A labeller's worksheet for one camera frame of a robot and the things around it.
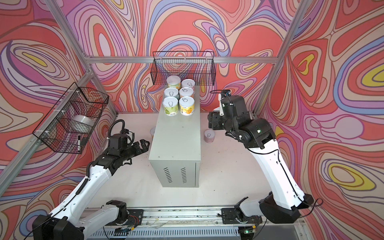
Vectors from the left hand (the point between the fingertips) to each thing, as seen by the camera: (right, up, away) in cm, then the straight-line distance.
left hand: (145, 144), depth 81 cm
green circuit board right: (+54, -41, -10) cm, 68 cm away
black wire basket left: (-32, +11, -11) cm, 36 cm away
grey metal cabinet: (+20, -1, -23) cm, 31 cm away
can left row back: (-1, +6, +20) cm, 21 cm away
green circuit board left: (-8, -42, -9) cm, 44 cm away
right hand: (+37, +12, -18) cm, 43 cm away
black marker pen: (-29, +2, -9) cm, 31 cm away
